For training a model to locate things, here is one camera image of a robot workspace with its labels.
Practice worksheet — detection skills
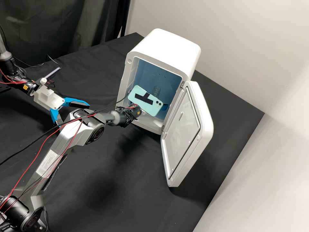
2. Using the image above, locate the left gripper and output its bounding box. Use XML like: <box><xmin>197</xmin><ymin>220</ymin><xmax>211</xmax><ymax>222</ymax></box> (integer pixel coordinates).
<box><xmin>33</xmin><ymin>86</ymin><xmax>90</xmax><ymax>126</ymax></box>

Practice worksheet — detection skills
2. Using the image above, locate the white incubator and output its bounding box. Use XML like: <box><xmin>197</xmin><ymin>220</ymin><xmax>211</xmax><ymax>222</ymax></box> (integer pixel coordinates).
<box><xmin>116</xmin><ymin>28</ymin><xmax>202</xmax><ymax>136</ymax></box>

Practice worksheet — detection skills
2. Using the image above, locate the incubator door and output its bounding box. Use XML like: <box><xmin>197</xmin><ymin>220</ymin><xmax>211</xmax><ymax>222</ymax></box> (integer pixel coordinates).
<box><xmin>160</xmin><ymin>80</ymin><xmax>215</xmax><ymax>188</ymax></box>

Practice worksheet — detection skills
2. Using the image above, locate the right wrist camera phone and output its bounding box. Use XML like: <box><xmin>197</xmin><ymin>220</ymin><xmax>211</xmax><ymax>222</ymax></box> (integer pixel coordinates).
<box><xmin>127</xmin><ymin>85</ymin><xmax>168</xmax><ymax>118</ymax></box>

